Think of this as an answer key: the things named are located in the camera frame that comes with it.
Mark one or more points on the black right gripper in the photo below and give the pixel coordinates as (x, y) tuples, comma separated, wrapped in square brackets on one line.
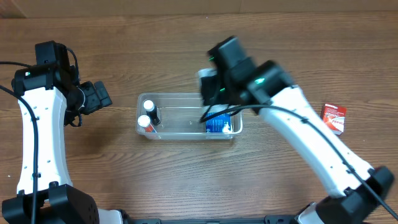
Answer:
[(213, 89)]

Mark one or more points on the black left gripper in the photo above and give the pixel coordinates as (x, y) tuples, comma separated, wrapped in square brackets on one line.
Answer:
[(94, 103)]

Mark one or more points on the white medicine box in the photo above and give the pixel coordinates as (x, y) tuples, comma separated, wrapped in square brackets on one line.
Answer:
[(206, 73)]

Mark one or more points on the blue medicine box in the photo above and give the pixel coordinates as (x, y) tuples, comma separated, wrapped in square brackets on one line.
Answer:
[(219, 124)]

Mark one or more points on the clear plastic container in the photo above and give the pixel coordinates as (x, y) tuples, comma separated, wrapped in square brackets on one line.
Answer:
[(179, 118)]

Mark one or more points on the black tube white cap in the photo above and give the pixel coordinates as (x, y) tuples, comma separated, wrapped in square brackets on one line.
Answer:
[(151, 111)]

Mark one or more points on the orange tube white cap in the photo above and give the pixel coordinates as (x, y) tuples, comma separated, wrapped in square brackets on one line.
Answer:
[(144, 124)]

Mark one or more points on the red medicine box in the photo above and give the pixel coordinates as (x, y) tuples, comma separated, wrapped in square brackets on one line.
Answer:
[(334, 117)]

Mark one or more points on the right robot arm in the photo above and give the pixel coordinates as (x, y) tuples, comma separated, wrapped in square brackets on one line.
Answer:
[(354, 187)]

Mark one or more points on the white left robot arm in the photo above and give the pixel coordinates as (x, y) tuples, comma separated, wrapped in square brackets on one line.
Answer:
[(50, 97)]

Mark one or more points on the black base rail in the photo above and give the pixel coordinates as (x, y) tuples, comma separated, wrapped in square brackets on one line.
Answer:
[(268, 219)]

